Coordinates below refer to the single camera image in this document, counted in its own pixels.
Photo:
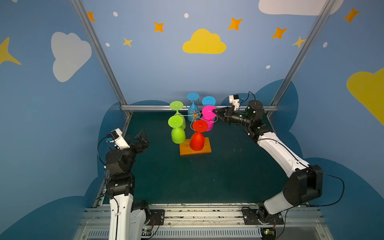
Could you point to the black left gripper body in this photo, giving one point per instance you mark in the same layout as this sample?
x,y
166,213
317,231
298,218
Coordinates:
x,y
137,144

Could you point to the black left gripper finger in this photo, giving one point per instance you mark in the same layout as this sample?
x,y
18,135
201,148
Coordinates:
x,y
138,137
144,139

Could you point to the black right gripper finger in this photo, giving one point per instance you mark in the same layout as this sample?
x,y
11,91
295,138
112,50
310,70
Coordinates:
x,y
220,111
222,117

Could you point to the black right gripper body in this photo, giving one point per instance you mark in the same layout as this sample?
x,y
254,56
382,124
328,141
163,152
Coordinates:
x,y
227,114

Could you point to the pink wine glass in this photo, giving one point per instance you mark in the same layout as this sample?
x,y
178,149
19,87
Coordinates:
x,y
209,116

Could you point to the red wine glass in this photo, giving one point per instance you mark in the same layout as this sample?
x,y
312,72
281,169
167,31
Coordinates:
x,y
198,140

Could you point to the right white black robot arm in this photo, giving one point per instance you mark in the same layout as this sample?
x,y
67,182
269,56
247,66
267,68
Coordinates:
x,y
305,182

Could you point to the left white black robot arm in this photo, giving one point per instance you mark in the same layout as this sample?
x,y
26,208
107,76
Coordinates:
x,y
127,218

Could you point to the right blue wine glass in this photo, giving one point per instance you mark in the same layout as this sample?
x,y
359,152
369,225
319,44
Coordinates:
x,y
209,101

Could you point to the blue wine glass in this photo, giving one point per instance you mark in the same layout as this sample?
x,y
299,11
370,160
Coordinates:
x,y
193,108
209,101

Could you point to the left blue wine glass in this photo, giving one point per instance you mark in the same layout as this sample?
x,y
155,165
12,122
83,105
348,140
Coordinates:
x,y
193,108

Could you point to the front green wine glass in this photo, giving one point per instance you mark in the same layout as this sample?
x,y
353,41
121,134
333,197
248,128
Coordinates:
x,y
178,133

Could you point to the green wine glass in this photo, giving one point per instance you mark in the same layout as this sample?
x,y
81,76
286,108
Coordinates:
x,y
178,133
176,106

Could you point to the orange wooden rack base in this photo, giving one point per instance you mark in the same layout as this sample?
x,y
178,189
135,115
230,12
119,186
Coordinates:
x,y
185,149

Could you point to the back green wine glass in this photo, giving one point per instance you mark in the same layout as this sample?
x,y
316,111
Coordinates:
x,y
176,106

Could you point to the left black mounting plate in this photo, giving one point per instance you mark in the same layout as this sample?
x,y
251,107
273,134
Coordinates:
x,y
156,218

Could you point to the black mounting plate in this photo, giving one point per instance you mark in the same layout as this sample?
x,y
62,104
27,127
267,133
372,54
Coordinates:
x,y
252,216
156,218

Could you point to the aluminium front base rails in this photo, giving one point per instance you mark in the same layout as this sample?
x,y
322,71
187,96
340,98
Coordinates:
x,y
211,222

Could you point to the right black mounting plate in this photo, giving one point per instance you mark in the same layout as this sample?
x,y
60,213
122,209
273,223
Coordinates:
x,y
252,216

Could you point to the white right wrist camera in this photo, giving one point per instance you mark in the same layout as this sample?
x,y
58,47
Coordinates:
x,y
235,101

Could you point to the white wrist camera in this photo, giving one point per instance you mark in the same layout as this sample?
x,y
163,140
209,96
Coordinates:
x,y
235,101
118,139

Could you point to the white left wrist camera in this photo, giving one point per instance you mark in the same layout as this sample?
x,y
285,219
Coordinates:
x,y
118,139

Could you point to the gold wire glass rack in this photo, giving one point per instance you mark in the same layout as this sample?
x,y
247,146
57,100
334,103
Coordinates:
x,y
198,116

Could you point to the horizontal aluminium back rail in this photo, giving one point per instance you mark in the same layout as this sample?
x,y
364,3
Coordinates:
x,y
157,108

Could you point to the left aluminium corner post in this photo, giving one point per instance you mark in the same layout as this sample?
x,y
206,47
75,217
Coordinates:
x,y
88,26

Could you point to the aluminium corner post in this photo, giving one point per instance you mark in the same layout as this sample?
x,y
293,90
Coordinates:
x,y
88,26
315,30

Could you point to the right aluminium corner post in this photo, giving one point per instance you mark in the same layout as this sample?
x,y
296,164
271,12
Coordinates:
x,y
315,30

